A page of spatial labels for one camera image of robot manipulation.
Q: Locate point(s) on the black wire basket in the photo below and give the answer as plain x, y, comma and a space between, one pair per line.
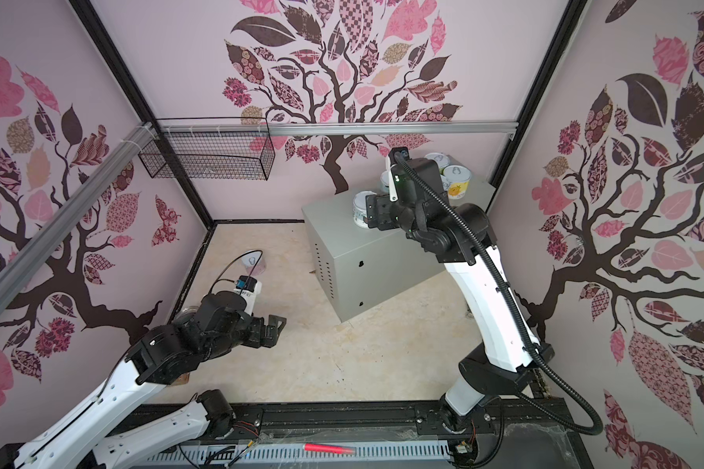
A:
224, 151

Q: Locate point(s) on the yellow label can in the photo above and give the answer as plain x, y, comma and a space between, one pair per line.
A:
458, 177

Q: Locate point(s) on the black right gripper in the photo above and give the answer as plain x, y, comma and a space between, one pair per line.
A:
377, 208

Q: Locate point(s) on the green label can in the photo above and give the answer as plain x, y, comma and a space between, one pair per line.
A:
442, 160

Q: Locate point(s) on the white slotted cable duct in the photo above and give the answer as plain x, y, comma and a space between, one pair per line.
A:
358, 455

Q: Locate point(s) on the pink label can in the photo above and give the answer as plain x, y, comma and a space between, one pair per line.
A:
254, 262

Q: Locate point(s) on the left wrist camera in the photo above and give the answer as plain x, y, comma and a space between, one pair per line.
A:
248, 288

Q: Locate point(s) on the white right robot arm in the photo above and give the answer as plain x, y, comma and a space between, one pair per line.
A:
462, 240

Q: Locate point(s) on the red pen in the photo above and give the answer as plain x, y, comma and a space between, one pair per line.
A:
332, 450

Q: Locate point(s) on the grey metal cabinet box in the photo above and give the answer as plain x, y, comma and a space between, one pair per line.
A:
358, 268

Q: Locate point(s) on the light blue label can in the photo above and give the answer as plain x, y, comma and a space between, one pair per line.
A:
384, 181

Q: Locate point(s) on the aluminium rail back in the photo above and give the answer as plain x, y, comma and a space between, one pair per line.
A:
319, 129

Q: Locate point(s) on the grey blue label can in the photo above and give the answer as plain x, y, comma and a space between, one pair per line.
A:
360, 209

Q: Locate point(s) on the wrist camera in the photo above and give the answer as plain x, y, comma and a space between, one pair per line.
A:
399, 155
248, 288

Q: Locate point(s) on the aluminium rail left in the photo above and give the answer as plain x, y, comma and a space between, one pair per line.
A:
33, 256

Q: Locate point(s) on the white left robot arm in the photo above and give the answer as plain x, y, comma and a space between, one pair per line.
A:
150, 365

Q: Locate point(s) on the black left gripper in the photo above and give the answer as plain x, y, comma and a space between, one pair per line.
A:
256, 339

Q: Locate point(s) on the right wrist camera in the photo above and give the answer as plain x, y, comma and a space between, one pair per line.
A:
399, 155

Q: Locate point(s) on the aluminium rail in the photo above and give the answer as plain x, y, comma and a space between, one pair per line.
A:
319, 129
33, 256

